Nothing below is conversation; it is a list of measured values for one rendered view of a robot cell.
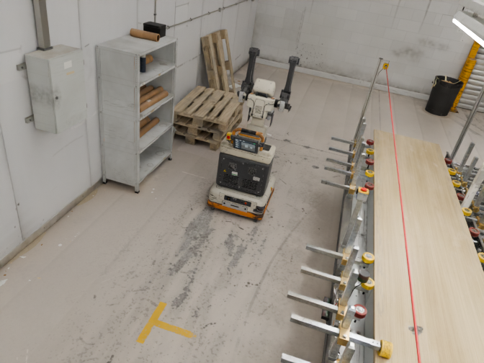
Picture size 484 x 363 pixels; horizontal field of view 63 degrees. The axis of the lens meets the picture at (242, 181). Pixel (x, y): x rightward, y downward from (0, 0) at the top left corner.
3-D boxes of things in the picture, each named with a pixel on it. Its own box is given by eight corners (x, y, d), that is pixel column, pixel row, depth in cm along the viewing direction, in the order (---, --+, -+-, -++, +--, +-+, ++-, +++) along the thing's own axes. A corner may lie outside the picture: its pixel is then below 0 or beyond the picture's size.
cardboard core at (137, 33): (130, 28, 410) (156, 34, 405) (133, 27, 416) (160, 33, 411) (130, 37, 414) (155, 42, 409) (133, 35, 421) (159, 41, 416)
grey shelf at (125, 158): (102, 183, 453) (95, 44, 372) (140, 150, 528) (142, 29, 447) (137, 194, 445) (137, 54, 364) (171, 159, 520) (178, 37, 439)
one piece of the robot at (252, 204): (255, 209, 418) (256, 203, 414) (218, 199, 425) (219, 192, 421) (256, 208, 420) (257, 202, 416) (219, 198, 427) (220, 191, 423)
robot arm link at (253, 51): (248, 47, 409) (257, 49, 407) (251, 46, 421) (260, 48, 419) (240, 90, 426) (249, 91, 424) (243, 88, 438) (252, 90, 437)
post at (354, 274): (330, 328, 243) (353, 271, 217) (330, 323, 245) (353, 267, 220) (336, 330, 242) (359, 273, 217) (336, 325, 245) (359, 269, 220)
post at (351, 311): (325, 366, 223) (348, 308, 198) (325, 361, 226) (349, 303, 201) (331, 368, 223) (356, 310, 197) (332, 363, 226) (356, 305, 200)
